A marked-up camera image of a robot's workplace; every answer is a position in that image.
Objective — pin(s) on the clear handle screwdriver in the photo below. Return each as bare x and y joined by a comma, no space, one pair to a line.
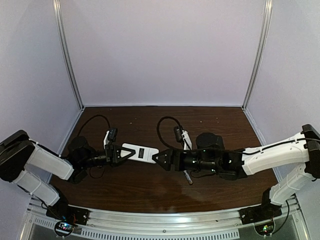
188,177

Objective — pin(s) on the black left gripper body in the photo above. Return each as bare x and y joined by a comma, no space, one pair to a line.
110,154

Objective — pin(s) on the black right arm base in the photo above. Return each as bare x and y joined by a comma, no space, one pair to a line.
259,213

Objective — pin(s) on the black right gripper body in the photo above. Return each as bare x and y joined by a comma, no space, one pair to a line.
175,159

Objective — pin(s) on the white remote control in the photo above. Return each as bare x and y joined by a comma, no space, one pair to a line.
142,153

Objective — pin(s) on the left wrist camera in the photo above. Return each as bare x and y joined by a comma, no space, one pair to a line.
110,137

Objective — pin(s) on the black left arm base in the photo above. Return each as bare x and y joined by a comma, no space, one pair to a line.
69,214

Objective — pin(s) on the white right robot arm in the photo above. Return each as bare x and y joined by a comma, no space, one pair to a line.
302,149

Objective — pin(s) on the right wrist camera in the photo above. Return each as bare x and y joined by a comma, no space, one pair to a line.
182,137

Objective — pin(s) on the aluminium right corner post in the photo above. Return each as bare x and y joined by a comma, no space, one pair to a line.
264,32

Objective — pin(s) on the aluminium left floor rail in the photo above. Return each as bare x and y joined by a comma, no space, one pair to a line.
62,131

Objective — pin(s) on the aluminium left corner post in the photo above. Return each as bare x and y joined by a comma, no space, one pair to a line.
66,54

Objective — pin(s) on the aluminium front rail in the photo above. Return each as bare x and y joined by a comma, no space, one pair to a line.
210,225

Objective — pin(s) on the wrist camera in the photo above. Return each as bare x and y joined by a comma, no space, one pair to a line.
110,137
182,137

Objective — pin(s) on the aluminium corner post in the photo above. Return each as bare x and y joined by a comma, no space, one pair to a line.
264,32
66,54

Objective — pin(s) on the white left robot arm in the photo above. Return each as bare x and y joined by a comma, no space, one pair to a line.
19,151

